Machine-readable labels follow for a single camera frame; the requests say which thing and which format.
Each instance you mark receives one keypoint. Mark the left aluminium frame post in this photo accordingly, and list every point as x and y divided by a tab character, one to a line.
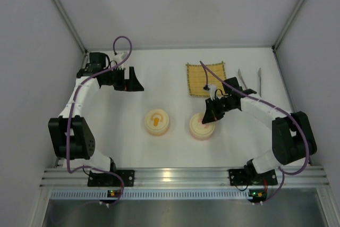
69	24

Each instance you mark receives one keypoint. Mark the bamboo sushi mat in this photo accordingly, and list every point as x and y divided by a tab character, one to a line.
197	78

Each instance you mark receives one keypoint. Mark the aluminium mounting rail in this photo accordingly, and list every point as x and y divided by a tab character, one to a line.
191	177

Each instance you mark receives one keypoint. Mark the metal tongs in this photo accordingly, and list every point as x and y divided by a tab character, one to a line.
251	77

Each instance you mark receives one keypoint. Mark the pink lunch bowl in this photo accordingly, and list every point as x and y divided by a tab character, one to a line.
201	136

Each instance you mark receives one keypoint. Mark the slotted cable duct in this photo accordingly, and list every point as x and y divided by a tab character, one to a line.
156	194

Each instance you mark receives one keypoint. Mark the cream lid pink handle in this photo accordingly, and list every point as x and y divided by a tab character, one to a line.
196	124

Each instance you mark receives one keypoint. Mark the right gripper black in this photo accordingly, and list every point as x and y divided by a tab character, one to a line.
215	108

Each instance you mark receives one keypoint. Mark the cream lid orange handle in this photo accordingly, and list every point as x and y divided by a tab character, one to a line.
156	115

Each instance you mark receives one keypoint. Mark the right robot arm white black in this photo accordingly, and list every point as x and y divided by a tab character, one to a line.
292	138

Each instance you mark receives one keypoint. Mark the right aluminium frame post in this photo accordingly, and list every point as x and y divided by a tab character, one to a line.
297	7

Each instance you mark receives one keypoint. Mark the aluminium frame post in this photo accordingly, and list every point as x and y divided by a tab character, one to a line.
297	7
69	24

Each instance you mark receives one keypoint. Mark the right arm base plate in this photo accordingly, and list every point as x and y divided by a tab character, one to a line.
249	177

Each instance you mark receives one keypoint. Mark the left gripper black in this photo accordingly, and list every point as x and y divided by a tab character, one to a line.
126	78

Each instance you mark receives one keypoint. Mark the orange lunch bowl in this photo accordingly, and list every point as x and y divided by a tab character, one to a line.
158	130

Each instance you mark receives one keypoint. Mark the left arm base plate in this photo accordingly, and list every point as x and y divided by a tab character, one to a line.
108	180

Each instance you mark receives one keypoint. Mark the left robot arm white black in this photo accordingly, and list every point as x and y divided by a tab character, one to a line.
70	133

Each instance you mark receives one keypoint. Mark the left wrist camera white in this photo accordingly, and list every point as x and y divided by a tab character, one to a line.
119	57

